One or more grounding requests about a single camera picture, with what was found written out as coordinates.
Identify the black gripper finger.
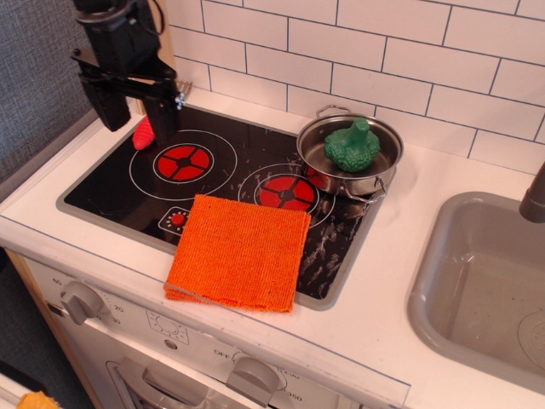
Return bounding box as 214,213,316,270
144,97,178,145
81,78,130,131

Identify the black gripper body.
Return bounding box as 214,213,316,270
71,10,181,110

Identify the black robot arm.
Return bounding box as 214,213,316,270
71,0,183,145

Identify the black toy stove top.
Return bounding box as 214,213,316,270
57,107,379,310

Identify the orange knitted cloth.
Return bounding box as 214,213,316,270
163,195,311,314

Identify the silver metal pot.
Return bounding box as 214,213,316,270
296,107,404,204

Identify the green toy broccoli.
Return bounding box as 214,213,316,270
324,118,381,173

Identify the grey left oven knob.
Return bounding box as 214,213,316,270
60,281,105,325

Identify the grey oven knob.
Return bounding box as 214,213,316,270
60,281,105,325
226,357,280,407

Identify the white toy oven front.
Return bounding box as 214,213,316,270
27,261,409,408

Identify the grey right oven knob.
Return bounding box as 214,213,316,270
226,357,280,407

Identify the orange black object at corner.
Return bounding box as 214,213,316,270
16,391,60,409

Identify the grey plastic sink basin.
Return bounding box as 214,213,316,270
408,192,544,394

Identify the grey faucet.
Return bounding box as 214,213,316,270
519,164,545,223

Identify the grey oven door handle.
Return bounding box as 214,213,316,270
118,358,221,408

